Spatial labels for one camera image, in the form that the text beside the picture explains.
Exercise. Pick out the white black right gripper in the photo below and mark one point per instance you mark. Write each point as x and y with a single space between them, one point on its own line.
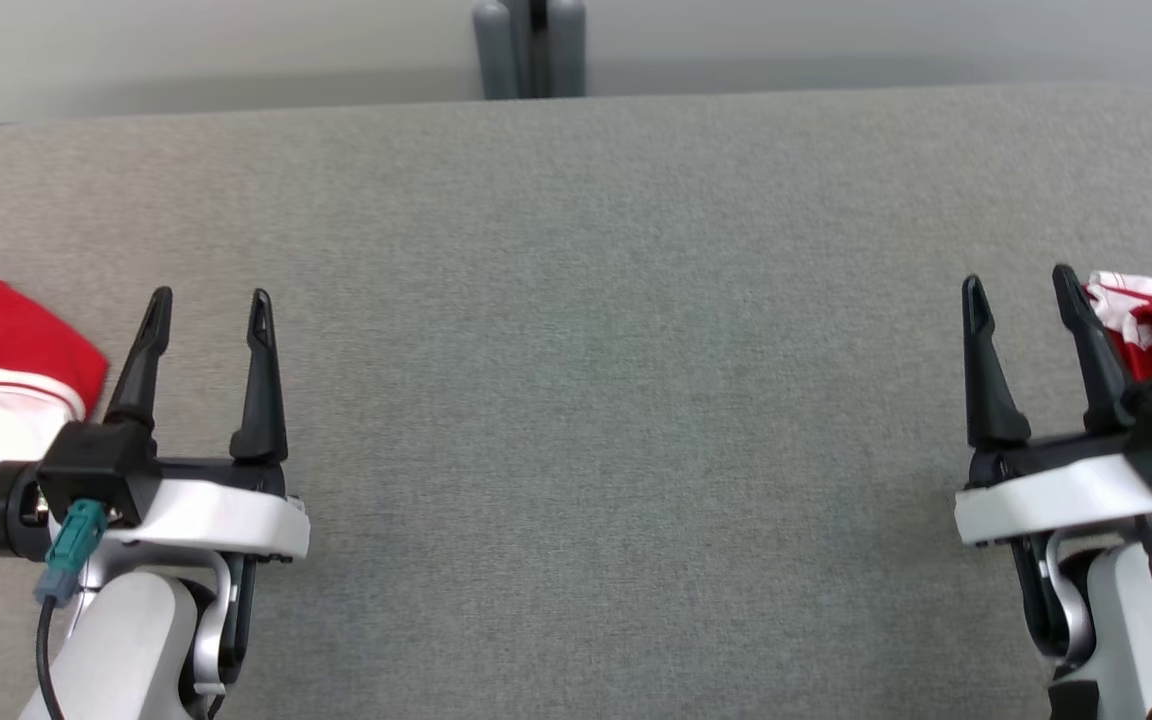
1056 495

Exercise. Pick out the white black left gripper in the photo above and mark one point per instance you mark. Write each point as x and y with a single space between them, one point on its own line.
226 515

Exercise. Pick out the grey fabric upholstered surface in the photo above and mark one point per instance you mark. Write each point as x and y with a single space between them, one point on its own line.
576 300

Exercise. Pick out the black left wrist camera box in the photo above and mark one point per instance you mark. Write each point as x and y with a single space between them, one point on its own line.
96 465

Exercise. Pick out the grey cylindrical post foot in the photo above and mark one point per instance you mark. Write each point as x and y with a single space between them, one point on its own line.
566 50

